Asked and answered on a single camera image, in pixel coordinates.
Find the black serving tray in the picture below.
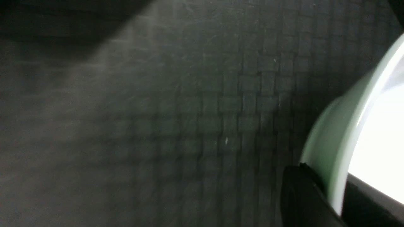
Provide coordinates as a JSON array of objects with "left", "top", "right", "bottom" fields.
[{"left": 1, "top": 0, "right": 403, "bottom": 227}]

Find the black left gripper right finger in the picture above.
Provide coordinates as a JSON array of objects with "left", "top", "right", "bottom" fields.
[{"left": 342, "top": 174, "right": 404, "bottom": 227}]

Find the white square side dish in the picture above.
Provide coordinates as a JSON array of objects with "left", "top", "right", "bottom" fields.
[{"left": 300, "top": 35, "right": 404, "bottom": 215}]

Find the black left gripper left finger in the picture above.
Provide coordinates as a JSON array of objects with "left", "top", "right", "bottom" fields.
[{"left": 280, "top": 164, "right": 346, "bottom": 227}]

